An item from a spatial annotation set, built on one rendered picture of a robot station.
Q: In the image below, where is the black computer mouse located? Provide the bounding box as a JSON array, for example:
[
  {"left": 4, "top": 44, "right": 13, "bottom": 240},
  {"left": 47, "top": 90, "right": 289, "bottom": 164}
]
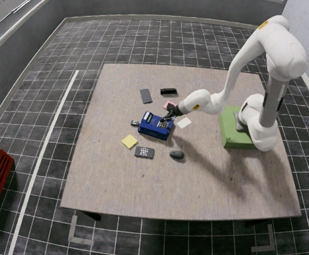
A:
[{"left": 170, "top": 150, "right": 184, "bottom": 159}]

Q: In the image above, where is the yellow sticky note pad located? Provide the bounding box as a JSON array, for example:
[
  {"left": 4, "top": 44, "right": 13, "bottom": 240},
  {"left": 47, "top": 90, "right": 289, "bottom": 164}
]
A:
[{"left": 122, "top": 134, "right": 138, "bottom": 149}]

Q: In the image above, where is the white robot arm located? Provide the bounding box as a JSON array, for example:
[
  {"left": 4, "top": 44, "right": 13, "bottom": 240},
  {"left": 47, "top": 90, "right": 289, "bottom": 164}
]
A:
[{"left": 179, "top": 15, "right": 308, "bottom": 151}]

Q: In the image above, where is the blue phone casing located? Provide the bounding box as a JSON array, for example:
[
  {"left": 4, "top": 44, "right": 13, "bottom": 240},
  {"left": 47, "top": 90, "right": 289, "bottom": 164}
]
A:
[{"left": 138, "top": 112, "right": 174, "bottom": 141}]

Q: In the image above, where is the white rectangular sheet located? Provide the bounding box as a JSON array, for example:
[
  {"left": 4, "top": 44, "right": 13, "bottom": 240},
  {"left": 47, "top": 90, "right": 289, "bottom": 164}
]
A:
[{"left": 177, "top": 118, "right": 191, "bottom": 128}]

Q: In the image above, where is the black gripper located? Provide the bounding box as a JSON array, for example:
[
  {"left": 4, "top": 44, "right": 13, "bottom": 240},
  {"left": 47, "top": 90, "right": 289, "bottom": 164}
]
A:
[{"left": 160, "top": 105, "right": 184, "bottom": 123}]

